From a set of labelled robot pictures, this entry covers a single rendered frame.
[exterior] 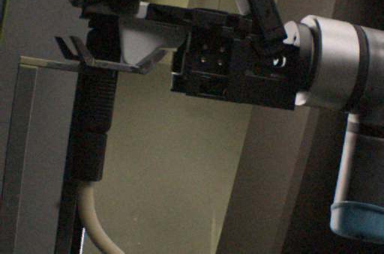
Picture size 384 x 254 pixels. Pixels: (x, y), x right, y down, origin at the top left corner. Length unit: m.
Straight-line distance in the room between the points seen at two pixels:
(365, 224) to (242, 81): 0.19
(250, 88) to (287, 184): 1.04
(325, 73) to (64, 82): 0.55
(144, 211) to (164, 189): 0.12
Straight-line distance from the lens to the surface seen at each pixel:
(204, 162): 3.02
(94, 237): 0.77
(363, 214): 0.81
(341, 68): 0.77
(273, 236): 1.84
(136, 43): 0.73
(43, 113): 1.22
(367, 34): 0.80
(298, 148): 1.77
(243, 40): 0.75
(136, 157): 2.96
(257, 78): 0.77
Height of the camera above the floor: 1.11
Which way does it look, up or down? 3 degrees down
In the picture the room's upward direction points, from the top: 9 degrees clockwise
